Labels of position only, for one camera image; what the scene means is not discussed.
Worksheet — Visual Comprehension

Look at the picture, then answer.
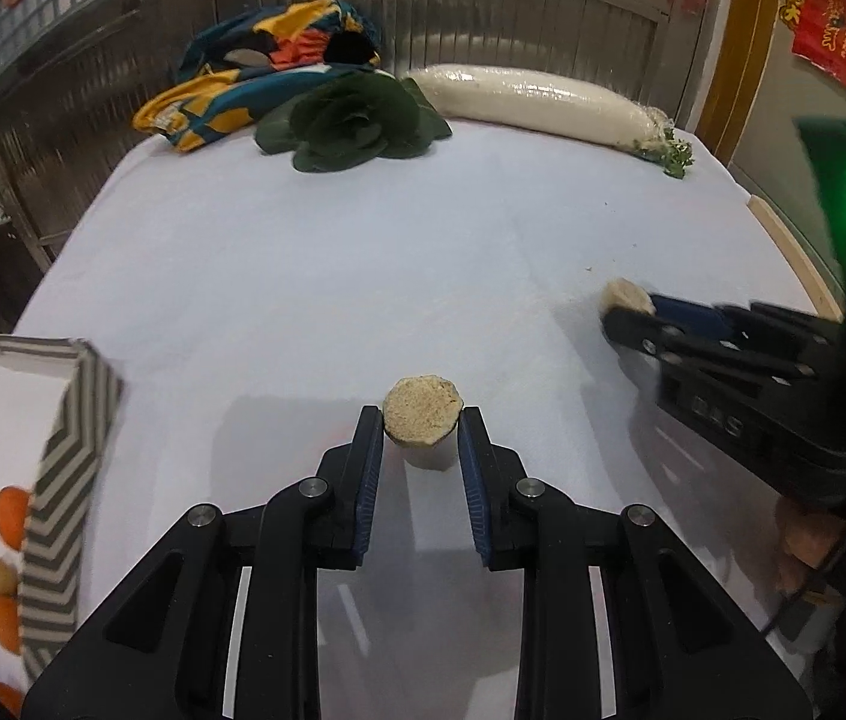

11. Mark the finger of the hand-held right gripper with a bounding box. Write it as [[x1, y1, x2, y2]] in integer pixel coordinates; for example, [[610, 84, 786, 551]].
[[652, 294, 840, 350], [601, 306, 833, 387]]

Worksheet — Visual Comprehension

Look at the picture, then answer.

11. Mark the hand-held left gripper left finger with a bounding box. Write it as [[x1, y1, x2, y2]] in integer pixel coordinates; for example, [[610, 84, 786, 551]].
[[22, 405, 385, 720]]

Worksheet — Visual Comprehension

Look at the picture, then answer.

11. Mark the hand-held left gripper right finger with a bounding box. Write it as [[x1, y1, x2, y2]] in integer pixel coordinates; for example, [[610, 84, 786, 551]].
[[458, 405, 820, 720]]

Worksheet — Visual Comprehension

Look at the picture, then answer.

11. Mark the large beige sugarcane chunk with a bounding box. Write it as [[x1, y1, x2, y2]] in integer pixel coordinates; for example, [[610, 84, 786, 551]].
[[382, 375, 464, 472]]

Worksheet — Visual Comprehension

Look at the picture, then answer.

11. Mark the striped cardboard box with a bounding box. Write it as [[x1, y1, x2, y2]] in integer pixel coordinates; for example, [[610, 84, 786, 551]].
[[0, 334, 125, 680]]

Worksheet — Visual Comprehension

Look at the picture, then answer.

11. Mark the person's right hand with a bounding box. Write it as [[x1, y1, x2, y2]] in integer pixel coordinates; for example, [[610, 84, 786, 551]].
[[774, 496, 846, 595]]

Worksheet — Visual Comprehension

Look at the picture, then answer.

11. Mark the white tablecloth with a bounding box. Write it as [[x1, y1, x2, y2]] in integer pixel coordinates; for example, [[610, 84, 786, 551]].
[[0, 116, 829, 720]]

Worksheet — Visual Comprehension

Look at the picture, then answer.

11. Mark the white daikon radish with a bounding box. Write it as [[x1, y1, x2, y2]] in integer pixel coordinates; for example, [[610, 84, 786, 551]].
[[400, 64, 695, 179]]

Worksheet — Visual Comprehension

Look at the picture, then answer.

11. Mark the green leafy vegetable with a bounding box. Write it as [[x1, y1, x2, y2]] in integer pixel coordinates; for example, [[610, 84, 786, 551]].
[[254, 75, 454, 173]]

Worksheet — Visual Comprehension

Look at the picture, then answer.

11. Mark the metal door with glass blocks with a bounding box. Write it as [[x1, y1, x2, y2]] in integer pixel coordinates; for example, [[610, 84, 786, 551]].
[[258, 0, 698, 137], [0, 0, 263, 248]]

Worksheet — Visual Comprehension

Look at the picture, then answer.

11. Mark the colourful patterned cloth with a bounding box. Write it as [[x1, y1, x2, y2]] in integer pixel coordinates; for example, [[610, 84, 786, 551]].
[[132, 0, 383, 155]]

